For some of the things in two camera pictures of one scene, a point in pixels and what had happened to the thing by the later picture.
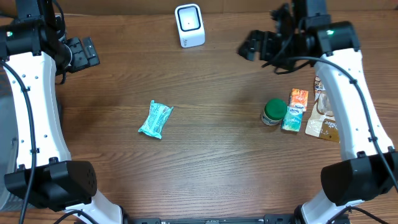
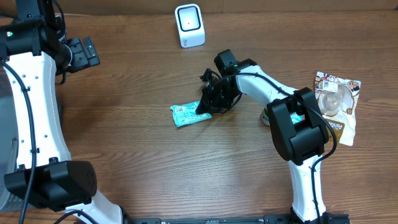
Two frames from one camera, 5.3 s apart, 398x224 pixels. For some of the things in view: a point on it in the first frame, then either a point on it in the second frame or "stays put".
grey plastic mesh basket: [8, 135] stays put
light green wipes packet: [157, 116] → [186, 113]
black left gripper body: [80, 54] stays put
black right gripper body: [279, 53] → [221, 98]
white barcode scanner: [190, 25] stays put
